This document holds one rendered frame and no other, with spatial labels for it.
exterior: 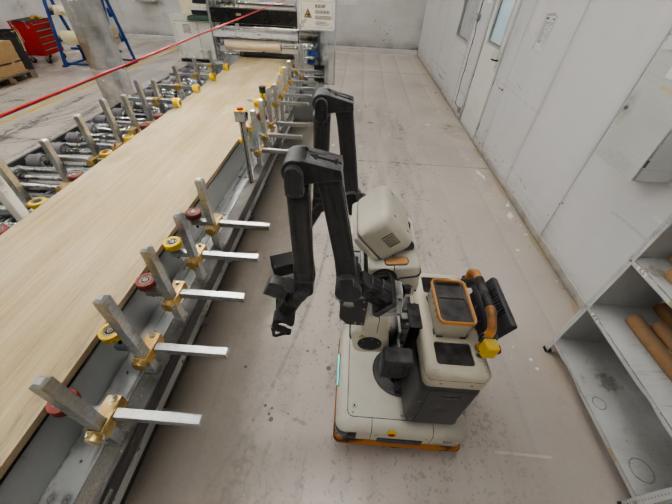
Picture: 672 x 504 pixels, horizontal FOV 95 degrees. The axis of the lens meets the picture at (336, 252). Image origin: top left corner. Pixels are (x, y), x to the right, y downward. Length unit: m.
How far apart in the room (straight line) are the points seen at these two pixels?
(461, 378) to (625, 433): 1.29
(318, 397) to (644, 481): 1.67
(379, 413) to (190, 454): 1.02
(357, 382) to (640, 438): 1.54
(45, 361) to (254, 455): 1.07
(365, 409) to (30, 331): 1.43
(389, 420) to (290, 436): 0.58
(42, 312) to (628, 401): 2.95
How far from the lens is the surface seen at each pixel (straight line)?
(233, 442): 2.04
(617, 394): 2.59
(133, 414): 1.29
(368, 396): 1.78
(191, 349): 1.36
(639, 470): 2.41
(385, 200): 0.99
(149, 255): 1.32
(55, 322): 1.58
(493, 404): 2.30
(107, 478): 1.41
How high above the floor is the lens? 1.92
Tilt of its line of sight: 43 degrees down
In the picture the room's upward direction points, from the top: 3 degrees clockwise
